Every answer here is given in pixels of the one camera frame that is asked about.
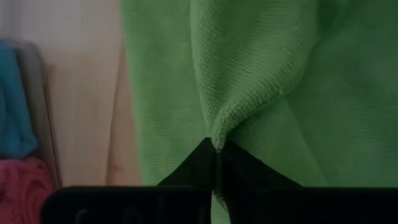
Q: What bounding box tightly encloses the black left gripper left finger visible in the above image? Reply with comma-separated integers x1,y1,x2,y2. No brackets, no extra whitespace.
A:
40,137,217,224

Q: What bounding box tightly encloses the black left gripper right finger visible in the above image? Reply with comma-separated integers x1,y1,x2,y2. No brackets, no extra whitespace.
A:
216,140,398,224

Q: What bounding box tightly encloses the pink microfiber towel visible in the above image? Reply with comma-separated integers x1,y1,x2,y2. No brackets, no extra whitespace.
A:
0,156,56,224

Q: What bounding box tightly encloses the green microfiber towel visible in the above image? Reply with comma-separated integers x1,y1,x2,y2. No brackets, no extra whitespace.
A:
119,0,398,224

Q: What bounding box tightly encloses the blue microfiber towel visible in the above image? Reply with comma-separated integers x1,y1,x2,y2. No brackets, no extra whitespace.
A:
0,39,39,160

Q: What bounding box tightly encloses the clear plastic bin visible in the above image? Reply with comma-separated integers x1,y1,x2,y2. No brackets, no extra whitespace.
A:
0,37,63,191

